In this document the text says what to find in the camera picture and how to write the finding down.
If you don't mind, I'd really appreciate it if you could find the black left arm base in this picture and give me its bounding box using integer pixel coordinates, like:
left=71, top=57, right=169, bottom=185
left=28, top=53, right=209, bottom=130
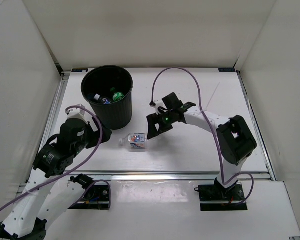
left=68, top=174, right=112, bottom=210

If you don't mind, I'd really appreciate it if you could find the clear water bottle orange label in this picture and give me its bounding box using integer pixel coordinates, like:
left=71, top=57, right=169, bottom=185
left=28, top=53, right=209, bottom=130
left=118, top=133, right=149, bottom=151

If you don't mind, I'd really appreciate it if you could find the green soda bottle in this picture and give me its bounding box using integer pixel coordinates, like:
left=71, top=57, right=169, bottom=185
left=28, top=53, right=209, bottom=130
left=110, top=87, right=125, bottom=102

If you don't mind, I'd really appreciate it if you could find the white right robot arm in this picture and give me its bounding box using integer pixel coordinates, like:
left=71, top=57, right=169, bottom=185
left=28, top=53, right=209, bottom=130
left=146, top=102, right=257, bottom=200

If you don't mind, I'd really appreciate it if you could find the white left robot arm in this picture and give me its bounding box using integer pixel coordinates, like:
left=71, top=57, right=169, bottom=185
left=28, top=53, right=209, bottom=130
left=0, top=116, right=112, bottom=240

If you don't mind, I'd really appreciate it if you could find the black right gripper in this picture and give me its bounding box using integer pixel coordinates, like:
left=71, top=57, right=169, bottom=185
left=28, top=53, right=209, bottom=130
left=146, top=110, right=176, bottom=140

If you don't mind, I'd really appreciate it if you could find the clear bottle blue label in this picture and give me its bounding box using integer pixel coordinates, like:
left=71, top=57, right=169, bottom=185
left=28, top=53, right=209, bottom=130
left=100, top=97, right=113, bottom=105

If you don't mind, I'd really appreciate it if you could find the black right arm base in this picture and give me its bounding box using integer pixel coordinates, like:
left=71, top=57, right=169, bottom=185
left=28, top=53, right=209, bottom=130
left=194, top=184, right=248, bottom=212

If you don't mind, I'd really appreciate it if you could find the black ribbed plastic bin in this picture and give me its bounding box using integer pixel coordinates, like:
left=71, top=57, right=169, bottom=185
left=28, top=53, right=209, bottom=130
left=81, top=65, right=134, bottom=130

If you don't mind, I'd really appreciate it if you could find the aluminium table frame rail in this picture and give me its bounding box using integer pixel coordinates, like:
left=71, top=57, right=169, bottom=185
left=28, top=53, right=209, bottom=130
left=4, top=69, right=300, bottom=240

